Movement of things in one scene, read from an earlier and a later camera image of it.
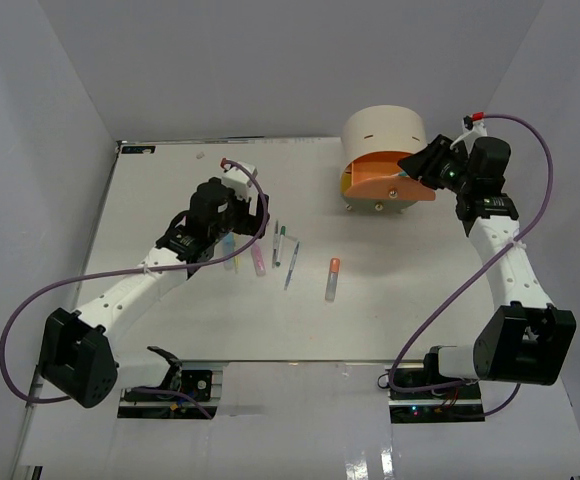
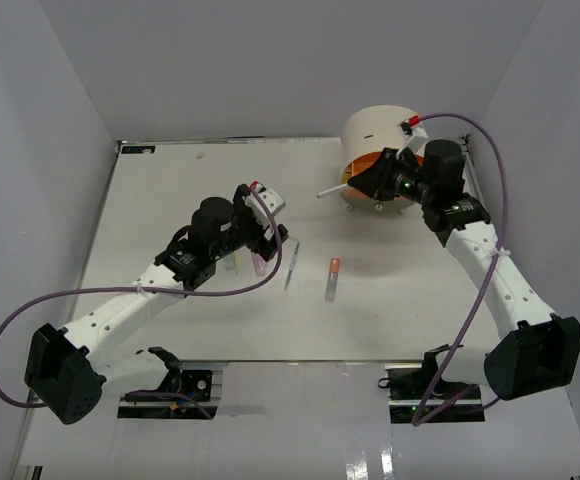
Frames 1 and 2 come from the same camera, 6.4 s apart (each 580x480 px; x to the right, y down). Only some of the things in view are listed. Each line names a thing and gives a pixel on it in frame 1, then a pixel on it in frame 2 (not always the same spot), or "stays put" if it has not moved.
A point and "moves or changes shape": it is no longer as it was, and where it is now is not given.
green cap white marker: [282, 234] moves or changes shape
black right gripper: [424, 164] to [377, 178]
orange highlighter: [332, 279] stays put
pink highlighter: [259, 259] stays put
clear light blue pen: [291, 265] stays put
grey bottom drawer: [377, 206] stays put
